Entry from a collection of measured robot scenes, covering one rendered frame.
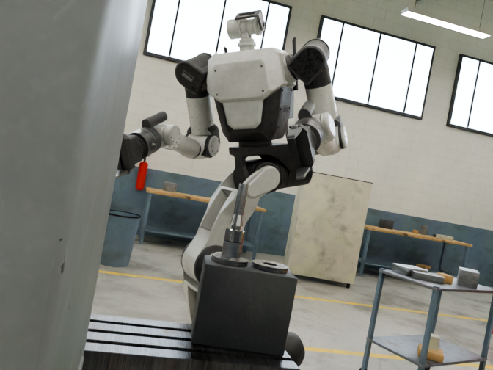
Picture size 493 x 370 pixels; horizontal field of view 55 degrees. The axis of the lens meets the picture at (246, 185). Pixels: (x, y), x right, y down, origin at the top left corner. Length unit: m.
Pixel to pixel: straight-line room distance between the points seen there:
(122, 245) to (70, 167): 5.66
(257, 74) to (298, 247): 5.58
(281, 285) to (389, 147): 8.87
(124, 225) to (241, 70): 4.42
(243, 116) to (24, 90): 1.38
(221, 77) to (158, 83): 7.12
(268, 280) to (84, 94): 0.93
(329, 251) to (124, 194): 3.73
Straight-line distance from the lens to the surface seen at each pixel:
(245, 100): 1.57
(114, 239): 5.86
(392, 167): 9.96
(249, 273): 1.11
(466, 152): 10.92
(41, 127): 0.22
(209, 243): 1.57
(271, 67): 1.55
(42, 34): 0.22
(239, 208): 1.13
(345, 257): 7.17
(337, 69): 9.48
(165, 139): 1.56
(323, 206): 7.00
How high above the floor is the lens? 1.30
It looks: 1 degrees down
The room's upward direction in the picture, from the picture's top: 10 degrees clockwise
